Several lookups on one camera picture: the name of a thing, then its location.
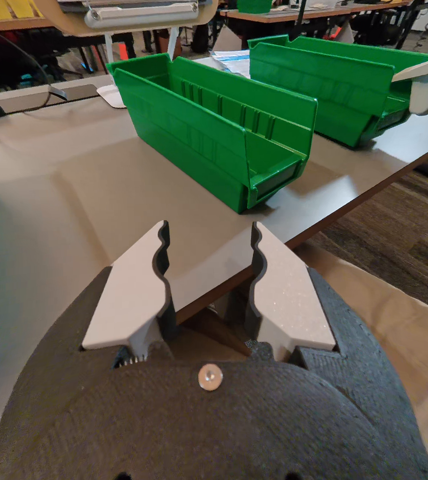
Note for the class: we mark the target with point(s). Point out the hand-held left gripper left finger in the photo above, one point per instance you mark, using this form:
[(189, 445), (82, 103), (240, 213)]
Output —
[(127, 300)]

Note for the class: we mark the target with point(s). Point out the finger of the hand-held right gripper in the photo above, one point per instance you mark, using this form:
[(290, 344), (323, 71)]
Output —
[(416, 71)]

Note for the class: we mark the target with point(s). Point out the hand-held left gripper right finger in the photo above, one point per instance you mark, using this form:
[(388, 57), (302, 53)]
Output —
[(292, 300)]

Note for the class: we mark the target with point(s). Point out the green plastic bin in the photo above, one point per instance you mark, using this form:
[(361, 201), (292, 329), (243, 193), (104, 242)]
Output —
[(184, 150), (330, 97)]

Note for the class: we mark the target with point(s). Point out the grey desk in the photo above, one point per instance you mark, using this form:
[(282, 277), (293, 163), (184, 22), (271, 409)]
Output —
[(67, 187)]

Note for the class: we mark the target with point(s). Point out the person's trousered leg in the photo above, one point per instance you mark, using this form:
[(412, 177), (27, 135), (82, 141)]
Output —
[(405, 337)]

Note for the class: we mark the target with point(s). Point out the small green bin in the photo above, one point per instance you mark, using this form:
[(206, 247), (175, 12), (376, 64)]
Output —
[(253, 6)]

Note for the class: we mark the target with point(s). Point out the white blue paper sheet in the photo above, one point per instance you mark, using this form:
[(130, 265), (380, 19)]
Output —
[(232, 63)]

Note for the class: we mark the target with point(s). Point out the orange safety cone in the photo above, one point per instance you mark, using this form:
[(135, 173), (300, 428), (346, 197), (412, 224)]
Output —
[(122, 54)]

